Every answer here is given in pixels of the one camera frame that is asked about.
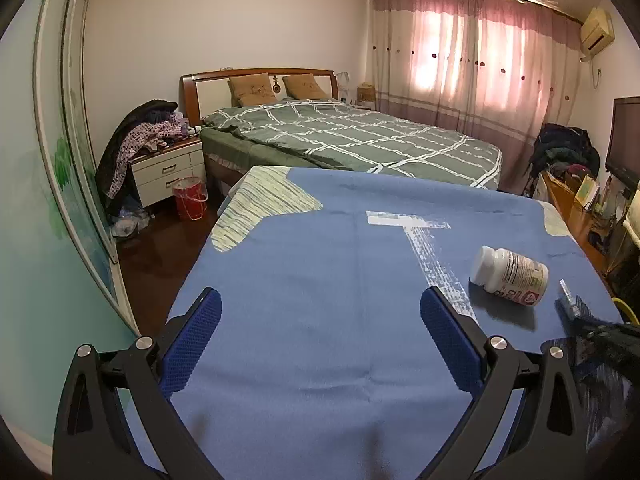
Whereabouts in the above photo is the clear plastic wrapper strip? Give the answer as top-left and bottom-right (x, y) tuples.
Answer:
(367, 210), (477, 321)

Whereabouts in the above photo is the white pill bottle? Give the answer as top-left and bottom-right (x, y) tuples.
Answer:
(470, 246), (549, 307)

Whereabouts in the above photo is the wooden tv cabinet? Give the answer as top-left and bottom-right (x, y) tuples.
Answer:
(540, 171), (606, 281)

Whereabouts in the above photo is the sliding wardrobe door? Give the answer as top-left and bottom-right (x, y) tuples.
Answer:
(1, 0), (137, 448)

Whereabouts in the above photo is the blue cloth with star patches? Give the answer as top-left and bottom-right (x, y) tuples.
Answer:
(171, 168), (620, 479)

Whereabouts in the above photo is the red plastic bucket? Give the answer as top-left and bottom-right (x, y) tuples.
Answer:
(172, 177), (208, 221)

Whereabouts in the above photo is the black television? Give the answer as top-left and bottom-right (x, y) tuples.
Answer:
(605, 96), (640, 190)

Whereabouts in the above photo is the pile of dark clothes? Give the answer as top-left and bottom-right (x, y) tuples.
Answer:
(528, 122), (600, 179)

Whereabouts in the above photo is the white bedside drawer cabinet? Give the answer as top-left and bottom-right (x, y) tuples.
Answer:
(131, 138), (206, 207)

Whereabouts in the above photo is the clothes heap on nightstand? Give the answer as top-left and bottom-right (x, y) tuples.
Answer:
(96, 99), (189, 217)

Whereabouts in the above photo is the wooden bed with headboard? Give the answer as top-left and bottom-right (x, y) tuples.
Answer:
(180, 68), (502, 190)

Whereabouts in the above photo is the green plaid duvet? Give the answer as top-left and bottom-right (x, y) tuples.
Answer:
(204, 98), (502, 190)

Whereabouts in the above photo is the pink window curtain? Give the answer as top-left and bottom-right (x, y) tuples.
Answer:
(368, 0), (582, 194)

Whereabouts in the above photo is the brown pillow left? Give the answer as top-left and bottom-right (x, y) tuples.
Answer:
(229, 73), (278, 107)

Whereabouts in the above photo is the brown pillow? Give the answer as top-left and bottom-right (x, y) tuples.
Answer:
(229, 73), (278, 107)
(283, 74), (330, 101)

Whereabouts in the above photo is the brown pillow right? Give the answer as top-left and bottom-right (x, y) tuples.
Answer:
(283, 74), (330, 101)

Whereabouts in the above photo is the wall air conditioner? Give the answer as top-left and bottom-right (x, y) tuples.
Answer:
(580, 6), (615, 58)

